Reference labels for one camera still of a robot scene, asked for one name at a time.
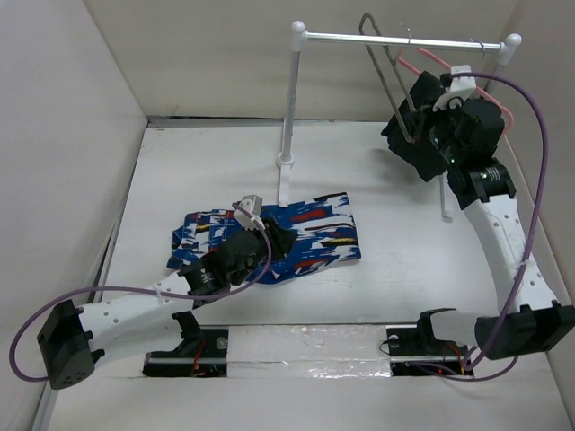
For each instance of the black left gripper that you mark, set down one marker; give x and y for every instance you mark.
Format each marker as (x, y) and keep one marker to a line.
(281, 239)

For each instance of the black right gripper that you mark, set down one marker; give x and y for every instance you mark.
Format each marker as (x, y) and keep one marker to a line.
(454, 109)

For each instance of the blue patterned trousers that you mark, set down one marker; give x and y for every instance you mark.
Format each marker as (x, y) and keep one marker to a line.
(325, 230)

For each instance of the grey clothes hanger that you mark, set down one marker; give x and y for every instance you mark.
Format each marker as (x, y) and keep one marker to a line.
(407, 134)

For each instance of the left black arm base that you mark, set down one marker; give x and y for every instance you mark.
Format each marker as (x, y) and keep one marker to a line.
(202, 352)

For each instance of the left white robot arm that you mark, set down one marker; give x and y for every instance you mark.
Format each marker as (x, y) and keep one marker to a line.
(77, 339)

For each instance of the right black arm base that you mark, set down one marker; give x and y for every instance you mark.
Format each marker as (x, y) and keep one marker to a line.
(414, 350)

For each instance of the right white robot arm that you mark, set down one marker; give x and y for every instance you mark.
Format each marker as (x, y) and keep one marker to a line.
(530, 319)

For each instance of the pink clothes hanger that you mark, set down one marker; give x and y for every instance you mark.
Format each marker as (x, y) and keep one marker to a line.
(508, 116)

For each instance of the black folded jeans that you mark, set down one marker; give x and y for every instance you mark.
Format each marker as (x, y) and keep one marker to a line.
(422, 137)

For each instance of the white metal clothes rack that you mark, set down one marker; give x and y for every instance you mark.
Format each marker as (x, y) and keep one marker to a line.
(370, 36)

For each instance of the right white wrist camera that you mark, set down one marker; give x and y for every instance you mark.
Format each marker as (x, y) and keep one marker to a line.
(455, 88)

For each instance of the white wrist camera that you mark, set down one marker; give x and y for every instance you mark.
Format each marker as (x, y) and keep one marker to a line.
(247, 212)
(455, 88)

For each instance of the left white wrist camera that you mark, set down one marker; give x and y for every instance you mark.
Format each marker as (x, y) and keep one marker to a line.
(247, 212)

